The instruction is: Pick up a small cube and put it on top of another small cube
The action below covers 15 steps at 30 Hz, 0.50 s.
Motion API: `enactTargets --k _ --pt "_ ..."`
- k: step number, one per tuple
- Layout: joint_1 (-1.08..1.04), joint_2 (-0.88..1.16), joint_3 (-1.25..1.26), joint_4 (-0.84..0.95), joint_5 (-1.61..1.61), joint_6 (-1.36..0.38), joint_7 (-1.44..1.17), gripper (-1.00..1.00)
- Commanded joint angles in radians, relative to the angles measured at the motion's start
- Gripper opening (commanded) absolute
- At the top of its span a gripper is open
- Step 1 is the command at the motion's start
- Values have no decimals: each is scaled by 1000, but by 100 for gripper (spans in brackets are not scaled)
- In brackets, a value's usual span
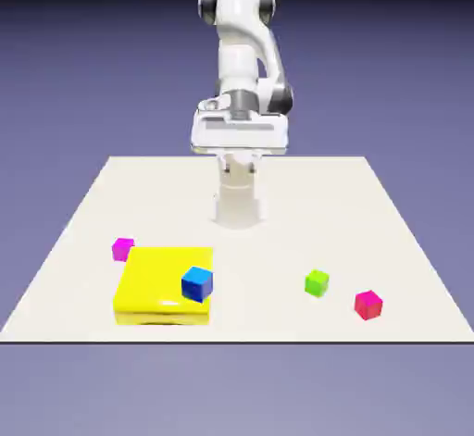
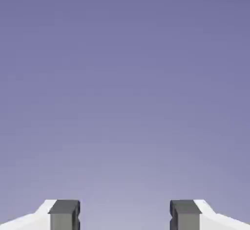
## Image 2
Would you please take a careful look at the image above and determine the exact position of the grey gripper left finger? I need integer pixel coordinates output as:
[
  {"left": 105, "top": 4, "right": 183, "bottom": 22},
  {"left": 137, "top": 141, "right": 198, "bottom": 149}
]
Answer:
[{"left": 0, "top": 199, "right": 81, "bottom": 230}]

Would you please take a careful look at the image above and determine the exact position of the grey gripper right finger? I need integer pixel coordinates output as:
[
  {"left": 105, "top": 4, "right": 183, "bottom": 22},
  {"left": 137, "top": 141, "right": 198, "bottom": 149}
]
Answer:
[{"left": 169, "top": 199, "right": 250, "bottom": 230}]

